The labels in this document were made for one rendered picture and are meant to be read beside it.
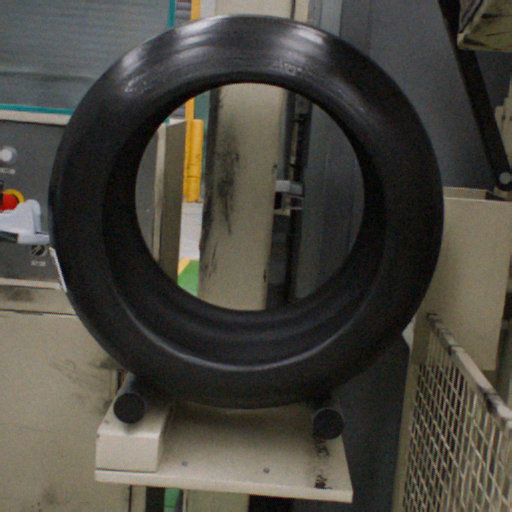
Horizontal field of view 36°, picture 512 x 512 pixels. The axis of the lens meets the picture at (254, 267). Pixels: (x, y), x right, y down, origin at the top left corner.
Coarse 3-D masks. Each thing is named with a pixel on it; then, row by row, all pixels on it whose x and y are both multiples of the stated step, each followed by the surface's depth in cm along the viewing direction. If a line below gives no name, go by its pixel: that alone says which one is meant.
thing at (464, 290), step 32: (448, 192) 152; (480, 192) 152; (448, 224) 135; (480, 224) 134; (448, 256) 136; (480, 256) 136; (448, 288) 137; (480, 288) 137; (416, 320) 138; (448, 320) 138; (480, 320) 138; (416, 352) 139; (480, 352) 139
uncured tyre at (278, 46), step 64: (128, 64) 104; (192, 64) 101; (256, 64) 101; (320, 64) 101; (128, 128) 103; (384, 128) 102; (64, 192) 106; (128, 192) 132; (384, 192) 105; (64, 256) 108; (128, 256) 134; (384, 256) 106; (128, 320) 108; (192, 320) 136; (256, 320) 136; (320, 320) 135; (384, 320) 108; (192, 384) 111; (256, 384) 110; (320, 384) 111
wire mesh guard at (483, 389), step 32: (448, 352) 120; (416, 384) 144; (448, 384) 122; (480, 384) 103; (416, 416) 142; (448, 416) 120; (480, 416) 104; (416, 448) 140; (448, 448) 119; (416, 480) 138
